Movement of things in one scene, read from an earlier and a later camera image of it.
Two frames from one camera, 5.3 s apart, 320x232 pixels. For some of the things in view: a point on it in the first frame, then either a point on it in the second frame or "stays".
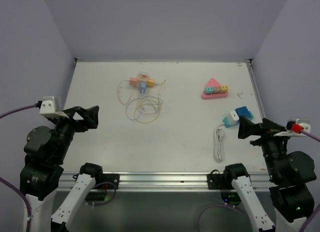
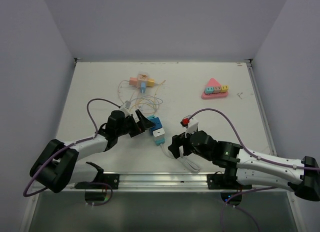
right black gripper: x=246 y=127 → x=177 y=141
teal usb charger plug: x=209 y=90 stays
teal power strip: x=226 y=123 → x=158 y=141
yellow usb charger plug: x=224 y=89 stays
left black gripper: x=89 y=116 → x=143 y=123
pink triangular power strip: x=213 y=83 stays
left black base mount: x=104 y=181 stays
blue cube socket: x=243 y=111 → x=157 y=121
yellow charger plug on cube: x=151 y=83 stays
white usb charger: x=233 y=117 → x=159 y=134
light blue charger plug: x=143 y=87 stays
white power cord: x=219 y=135 → x=187 y=161
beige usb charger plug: x=217 y=89 stays
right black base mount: x=216 y=181 stays
